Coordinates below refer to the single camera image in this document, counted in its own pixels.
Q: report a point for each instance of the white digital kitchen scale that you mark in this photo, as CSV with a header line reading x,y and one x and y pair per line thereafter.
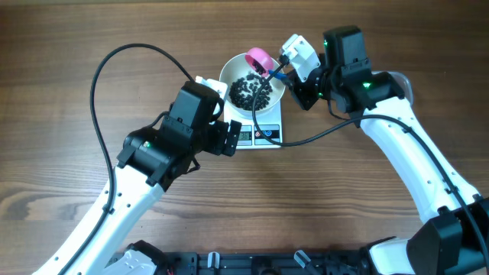
x,y
249,138

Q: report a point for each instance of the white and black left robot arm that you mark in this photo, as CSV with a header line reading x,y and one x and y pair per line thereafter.
x,y
150,160

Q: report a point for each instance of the pink scoop with blue handle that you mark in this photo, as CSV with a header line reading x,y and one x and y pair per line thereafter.
x,y
261,62

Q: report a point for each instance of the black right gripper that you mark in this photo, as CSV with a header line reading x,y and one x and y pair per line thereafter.
x,y
298,93

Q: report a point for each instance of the black beans in bowl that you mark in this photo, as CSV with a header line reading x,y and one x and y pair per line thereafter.
x,y
243,92

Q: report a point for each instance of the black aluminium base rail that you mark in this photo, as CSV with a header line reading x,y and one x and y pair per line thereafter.
x,y
215,263

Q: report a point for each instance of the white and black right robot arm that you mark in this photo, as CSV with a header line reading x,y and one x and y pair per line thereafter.
x,y
453,238

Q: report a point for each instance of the clear plastic container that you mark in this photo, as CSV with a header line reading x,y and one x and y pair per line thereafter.
x,y
403,80

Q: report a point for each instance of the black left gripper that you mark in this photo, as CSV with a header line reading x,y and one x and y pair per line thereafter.
x,y
232,137

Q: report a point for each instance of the white bowl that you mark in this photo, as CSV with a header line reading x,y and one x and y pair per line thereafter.
x,y
236,68

